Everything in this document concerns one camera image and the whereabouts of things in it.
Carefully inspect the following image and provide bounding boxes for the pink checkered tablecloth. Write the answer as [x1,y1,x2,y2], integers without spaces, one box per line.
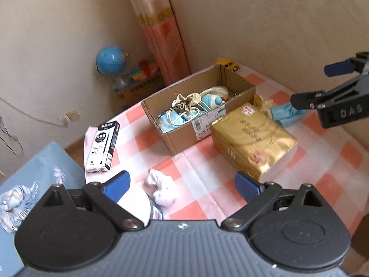
[83,63,369,231]

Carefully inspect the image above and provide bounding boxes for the cardboard box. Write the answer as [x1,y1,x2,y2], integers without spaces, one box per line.
[141,65,257,155]
[112,73,162,102]

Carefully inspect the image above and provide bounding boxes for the gold tissue pack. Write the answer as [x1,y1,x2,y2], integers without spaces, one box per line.
[210,102,299,184]

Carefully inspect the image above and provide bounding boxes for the white sock bundle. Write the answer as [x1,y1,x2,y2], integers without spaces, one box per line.
[143,169,177,207]

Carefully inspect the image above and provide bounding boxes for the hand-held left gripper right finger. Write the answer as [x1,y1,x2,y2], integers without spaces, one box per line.
[221,171,324,232]

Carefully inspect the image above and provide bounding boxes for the blue desk globe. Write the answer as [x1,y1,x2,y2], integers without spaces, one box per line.
[96,45,130,92]

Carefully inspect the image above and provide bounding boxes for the rainbow coloured toy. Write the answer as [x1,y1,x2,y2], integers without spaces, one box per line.
[131,59,160,82]

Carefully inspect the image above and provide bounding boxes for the blue face mask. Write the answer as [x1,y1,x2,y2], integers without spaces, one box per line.
[158,108,202,134]

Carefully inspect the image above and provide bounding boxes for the white jar with blue label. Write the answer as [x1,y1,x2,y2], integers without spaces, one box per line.
[115,190,164,223]

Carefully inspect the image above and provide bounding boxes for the cream cloth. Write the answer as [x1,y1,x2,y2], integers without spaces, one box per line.
[254,95,274,119]

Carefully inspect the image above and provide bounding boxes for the beige drawstring pouch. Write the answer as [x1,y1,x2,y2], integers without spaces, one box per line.
[172,92,204,114]

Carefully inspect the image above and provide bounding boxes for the cardboard box under globe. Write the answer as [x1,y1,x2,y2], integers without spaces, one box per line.
[112,73,162,102]

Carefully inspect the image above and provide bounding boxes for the blue white fringed cloth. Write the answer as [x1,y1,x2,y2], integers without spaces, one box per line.
[0,180,40,233]

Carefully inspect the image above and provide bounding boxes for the black pen box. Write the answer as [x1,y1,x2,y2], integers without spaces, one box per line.
[85,121,121,174]

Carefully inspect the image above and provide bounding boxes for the black cable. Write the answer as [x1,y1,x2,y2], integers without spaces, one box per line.
[0,115,25,158]

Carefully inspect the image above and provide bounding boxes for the teal cloth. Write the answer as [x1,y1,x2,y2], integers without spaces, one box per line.
[271,102,309,127]

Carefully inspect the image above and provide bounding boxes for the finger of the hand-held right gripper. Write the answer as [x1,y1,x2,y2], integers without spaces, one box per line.
[290,73,369,110]
[324,52,369,77]

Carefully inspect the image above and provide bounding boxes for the cream crescent ornament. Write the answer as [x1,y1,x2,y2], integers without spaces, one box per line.
[202,85,229,97]

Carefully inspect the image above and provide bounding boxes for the yellow toy car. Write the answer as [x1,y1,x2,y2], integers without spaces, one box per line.
[214,58,239,72]

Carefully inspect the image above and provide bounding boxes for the white wall socket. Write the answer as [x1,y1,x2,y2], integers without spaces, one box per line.
[58,109,80,127]

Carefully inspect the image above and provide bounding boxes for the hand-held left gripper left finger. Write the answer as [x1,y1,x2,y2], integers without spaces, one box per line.
[43,171,145,232]

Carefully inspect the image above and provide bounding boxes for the pink patterned curtain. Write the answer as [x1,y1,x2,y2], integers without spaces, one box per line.
[121,0,191,86]

